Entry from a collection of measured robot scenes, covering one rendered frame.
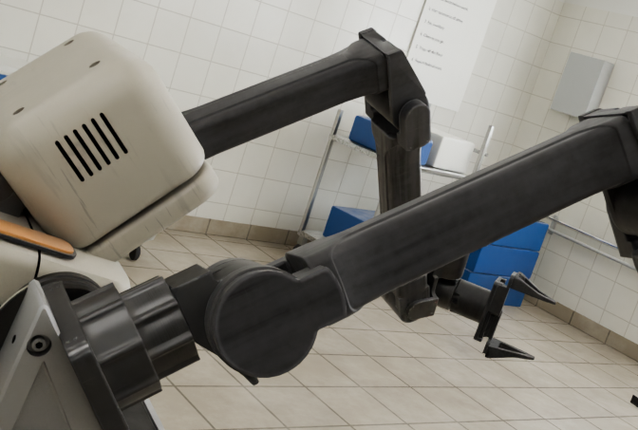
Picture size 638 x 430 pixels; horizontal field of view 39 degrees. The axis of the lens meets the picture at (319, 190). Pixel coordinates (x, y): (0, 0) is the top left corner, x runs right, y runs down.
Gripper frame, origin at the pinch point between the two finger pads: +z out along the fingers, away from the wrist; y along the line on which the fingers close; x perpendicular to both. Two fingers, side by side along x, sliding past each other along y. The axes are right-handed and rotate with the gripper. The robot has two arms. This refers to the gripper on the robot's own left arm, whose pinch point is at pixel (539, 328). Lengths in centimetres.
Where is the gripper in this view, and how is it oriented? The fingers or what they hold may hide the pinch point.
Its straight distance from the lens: 151.3
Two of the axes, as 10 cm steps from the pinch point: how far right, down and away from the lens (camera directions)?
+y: -3.2, 9.4, 1.5
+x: -3.1, 0.4, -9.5
